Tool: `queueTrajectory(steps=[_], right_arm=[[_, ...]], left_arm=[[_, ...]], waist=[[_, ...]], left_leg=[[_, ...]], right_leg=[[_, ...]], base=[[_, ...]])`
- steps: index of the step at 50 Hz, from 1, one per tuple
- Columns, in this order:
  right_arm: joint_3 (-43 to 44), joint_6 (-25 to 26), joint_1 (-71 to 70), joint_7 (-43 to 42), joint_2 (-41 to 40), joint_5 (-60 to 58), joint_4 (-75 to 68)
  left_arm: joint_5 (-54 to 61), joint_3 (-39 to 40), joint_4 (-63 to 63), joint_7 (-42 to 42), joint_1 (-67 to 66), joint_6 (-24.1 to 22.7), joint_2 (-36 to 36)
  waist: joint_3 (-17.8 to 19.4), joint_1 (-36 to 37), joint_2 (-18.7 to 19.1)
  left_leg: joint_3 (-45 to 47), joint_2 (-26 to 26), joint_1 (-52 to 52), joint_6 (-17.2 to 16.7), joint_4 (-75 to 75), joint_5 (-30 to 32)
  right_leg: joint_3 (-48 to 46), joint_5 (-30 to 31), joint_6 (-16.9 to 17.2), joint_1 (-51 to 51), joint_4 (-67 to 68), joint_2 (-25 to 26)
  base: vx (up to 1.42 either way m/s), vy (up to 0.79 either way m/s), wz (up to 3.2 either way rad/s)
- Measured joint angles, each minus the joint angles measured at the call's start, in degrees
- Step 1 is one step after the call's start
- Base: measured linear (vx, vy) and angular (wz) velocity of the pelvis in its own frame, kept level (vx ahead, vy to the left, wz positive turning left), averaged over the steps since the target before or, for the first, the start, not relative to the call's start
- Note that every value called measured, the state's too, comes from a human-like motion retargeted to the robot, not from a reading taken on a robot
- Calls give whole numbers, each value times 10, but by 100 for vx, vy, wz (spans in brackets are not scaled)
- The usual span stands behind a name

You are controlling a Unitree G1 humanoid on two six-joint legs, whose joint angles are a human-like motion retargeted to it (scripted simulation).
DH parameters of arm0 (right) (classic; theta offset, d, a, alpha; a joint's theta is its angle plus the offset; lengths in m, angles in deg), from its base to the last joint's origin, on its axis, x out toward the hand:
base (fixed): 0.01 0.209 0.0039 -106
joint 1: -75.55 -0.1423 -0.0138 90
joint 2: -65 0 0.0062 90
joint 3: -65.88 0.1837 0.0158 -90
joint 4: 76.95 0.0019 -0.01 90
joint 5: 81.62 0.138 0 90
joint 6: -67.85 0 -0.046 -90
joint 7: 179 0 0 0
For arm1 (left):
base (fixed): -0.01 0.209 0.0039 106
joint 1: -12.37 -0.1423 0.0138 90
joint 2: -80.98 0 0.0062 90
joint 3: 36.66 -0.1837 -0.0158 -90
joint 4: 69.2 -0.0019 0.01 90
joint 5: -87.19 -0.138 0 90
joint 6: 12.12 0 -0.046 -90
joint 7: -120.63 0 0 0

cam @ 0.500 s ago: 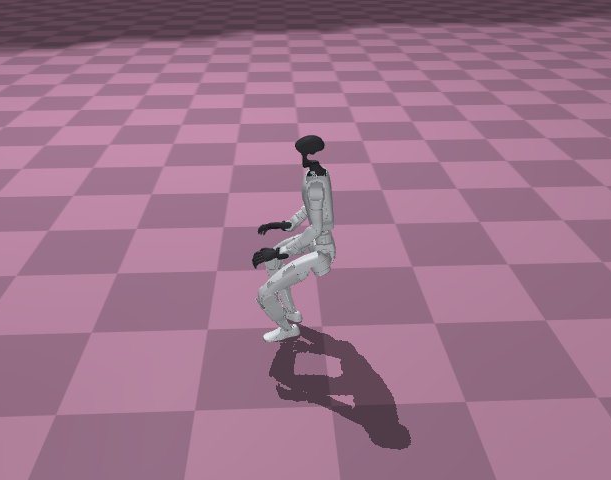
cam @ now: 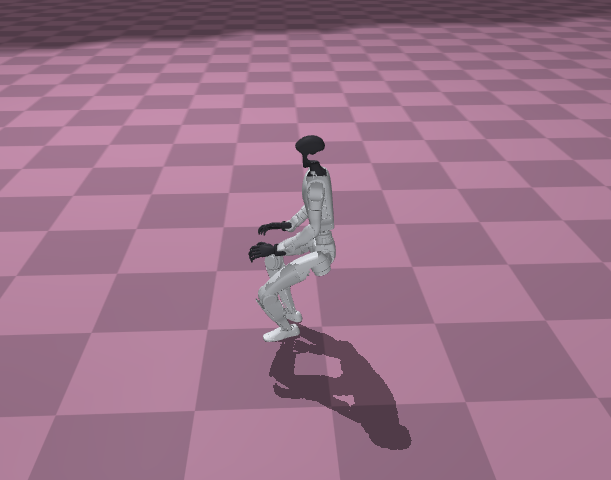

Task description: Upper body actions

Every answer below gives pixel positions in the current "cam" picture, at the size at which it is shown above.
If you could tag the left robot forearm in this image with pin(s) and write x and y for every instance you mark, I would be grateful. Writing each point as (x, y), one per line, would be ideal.
(301, 239)

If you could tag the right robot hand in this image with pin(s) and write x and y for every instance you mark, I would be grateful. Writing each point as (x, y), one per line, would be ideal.
(284, 225)

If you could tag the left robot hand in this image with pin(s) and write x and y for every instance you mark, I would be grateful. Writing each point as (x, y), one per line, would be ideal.
(264, 250)

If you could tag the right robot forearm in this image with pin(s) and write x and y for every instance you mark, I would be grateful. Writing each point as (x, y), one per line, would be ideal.
(298, 219)

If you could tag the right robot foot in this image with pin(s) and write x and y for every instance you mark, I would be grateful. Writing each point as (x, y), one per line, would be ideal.
(295, 316)

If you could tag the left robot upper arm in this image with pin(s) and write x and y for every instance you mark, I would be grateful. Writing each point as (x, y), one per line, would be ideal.
(315, 196)

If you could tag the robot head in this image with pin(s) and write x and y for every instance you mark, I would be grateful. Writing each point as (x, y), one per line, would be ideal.
(310, 145)

